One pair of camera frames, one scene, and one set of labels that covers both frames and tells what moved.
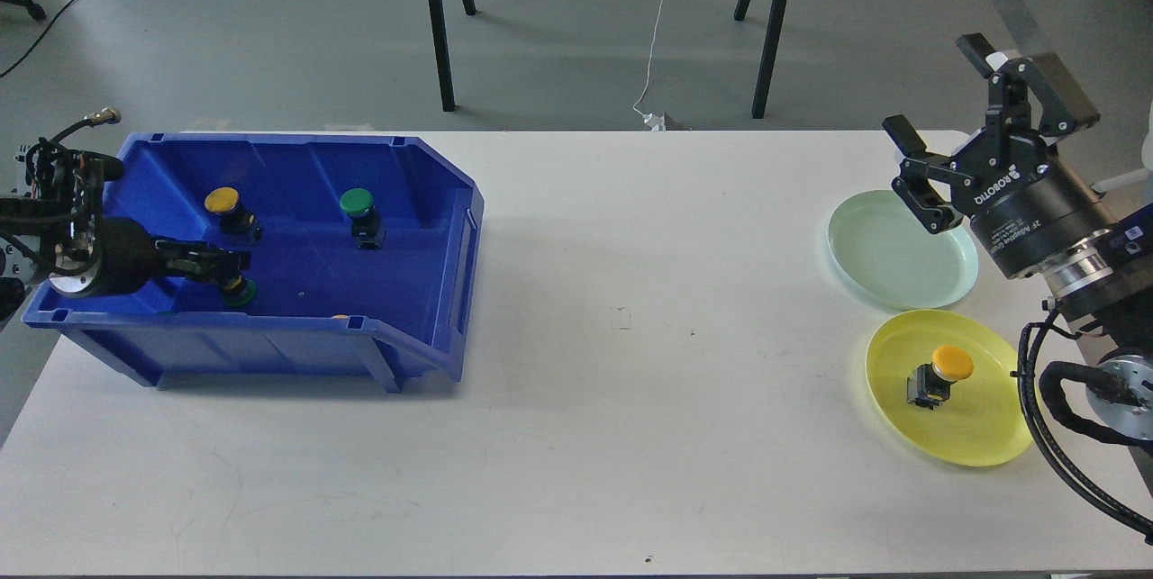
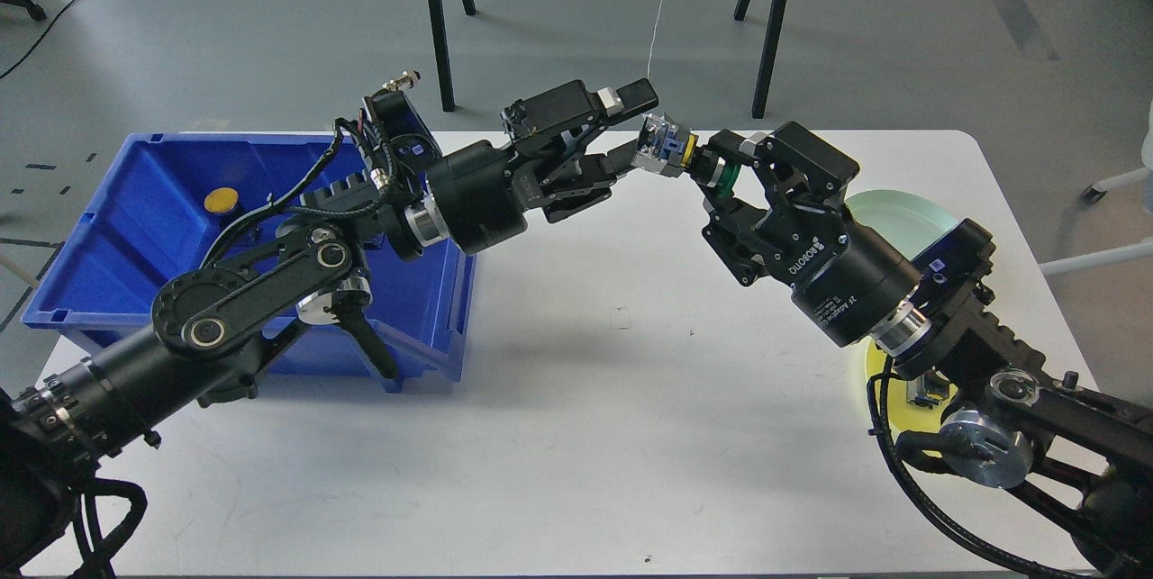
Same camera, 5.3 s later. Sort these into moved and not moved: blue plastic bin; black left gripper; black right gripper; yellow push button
Moved: black right gripper; black left gripper
Not moved: yellow push button; blue plastic bin
